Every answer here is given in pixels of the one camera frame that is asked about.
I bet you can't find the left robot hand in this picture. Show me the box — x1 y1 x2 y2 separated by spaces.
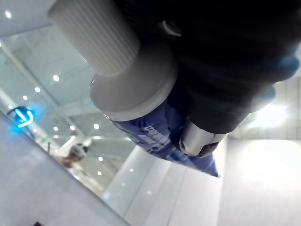
112 0 301 159

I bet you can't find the blue toothpaste tube white cap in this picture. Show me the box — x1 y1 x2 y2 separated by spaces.
47 0 223 178

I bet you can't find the wall mirror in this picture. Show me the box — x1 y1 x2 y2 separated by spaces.
0 29 189 226

